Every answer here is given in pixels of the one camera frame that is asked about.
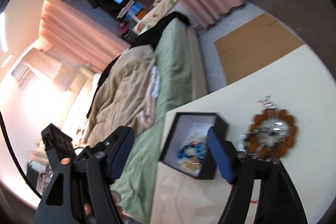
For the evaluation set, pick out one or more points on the bed with green sheet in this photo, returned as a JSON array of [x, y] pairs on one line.
[[173, 69]]

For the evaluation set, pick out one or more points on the person's left hand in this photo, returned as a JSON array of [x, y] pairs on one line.
[[118, 199]]

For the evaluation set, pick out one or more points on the blue box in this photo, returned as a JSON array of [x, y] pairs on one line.
[[134, 7]]

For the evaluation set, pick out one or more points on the stuffed toy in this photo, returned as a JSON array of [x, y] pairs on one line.
[[122, 28]]

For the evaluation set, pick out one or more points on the amber bead jewelry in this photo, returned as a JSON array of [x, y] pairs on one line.
[[193, 165]]

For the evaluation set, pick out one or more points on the ceiling light strip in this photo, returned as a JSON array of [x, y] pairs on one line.
[[3, 32]]

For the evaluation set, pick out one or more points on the flat cardboard sheet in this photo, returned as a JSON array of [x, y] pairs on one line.
[[262, 45]]

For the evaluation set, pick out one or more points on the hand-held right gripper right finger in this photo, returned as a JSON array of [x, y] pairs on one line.
[[219, 158]]

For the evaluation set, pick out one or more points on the black jewelry box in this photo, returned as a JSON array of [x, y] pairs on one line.
[[207, 172]]

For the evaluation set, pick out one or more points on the cream printed bench cushion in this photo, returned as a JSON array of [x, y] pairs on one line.
[[160, 7]]

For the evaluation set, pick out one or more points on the beige blanket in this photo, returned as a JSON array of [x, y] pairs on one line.
[[123, 87]]

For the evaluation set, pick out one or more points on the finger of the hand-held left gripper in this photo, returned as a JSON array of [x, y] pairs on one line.
[[59, 142]]

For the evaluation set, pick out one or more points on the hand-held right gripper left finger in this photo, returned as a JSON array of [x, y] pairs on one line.
[[119, 154]]

